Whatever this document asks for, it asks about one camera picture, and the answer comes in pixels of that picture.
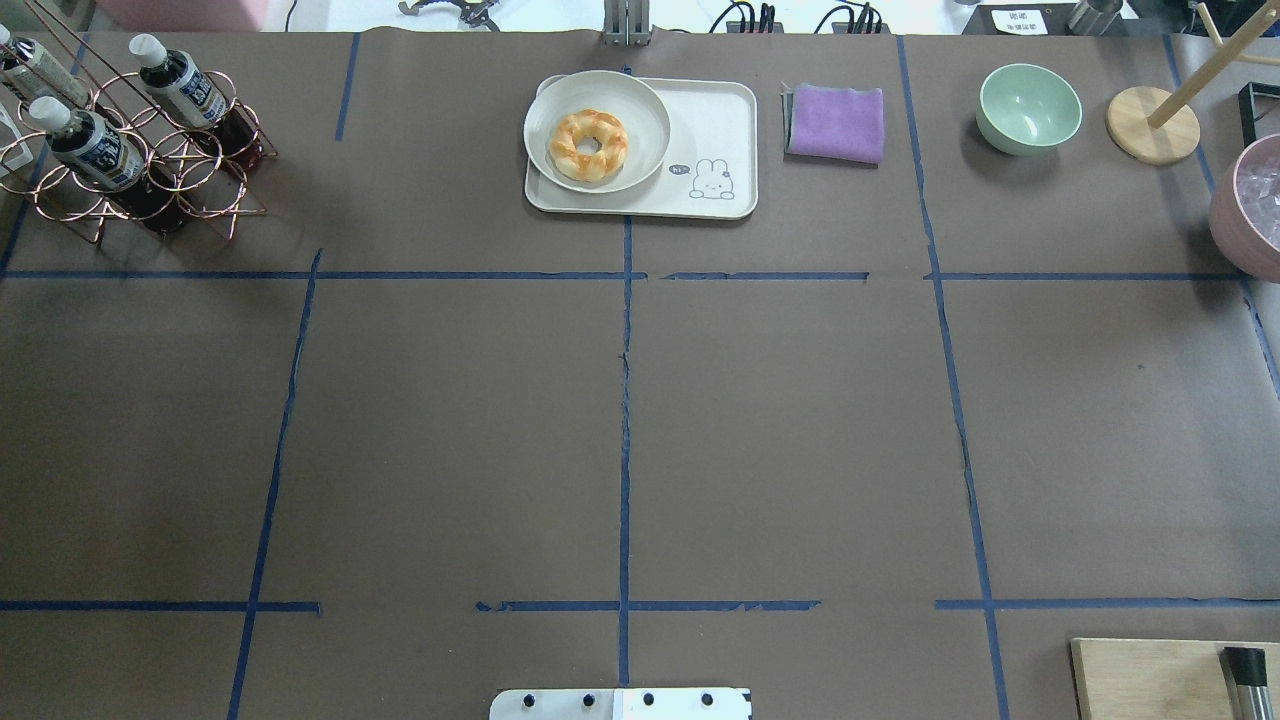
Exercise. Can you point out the tea bottle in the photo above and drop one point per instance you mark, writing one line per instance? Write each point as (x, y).
(124, 174)

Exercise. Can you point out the cream bunny serving tray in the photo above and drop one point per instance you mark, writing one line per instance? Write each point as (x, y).
(710, 170)

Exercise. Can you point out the tea bottle right rack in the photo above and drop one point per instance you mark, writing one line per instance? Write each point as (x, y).
(190, 98)

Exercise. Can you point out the tea bottle rack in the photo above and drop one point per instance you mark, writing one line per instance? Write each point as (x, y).
(30, 71)
(190, 98)

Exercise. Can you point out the tea bottle back rack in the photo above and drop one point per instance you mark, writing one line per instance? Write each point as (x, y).
(30, 71)

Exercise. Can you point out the glazed twisted donut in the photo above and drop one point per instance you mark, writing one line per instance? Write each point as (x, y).
(589, 145)

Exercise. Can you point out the white round plate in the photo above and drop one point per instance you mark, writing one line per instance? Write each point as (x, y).
(643, 114)

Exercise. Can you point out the purple folded cloth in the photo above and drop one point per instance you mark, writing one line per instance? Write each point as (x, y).
(834, 123)

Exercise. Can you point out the mint green bowl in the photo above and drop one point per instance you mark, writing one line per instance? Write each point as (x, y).
(1025, 110)

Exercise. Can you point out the wooden mug tree stand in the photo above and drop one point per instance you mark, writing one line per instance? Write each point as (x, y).
(1159, 127)

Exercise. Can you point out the bamboo cutting board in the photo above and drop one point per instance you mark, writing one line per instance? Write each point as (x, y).
(1118, 678)

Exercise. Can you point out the pink bowl of ice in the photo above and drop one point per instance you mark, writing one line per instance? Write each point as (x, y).
(1243, 211)

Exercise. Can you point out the steel muddler black tip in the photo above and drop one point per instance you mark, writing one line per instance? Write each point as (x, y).
(1247, 675)

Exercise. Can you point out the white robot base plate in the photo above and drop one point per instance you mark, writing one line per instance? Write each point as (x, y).
(624, 703)

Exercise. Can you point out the copper wire bottle rack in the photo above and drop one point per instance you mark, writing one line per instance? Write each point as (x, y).
(216, 194)

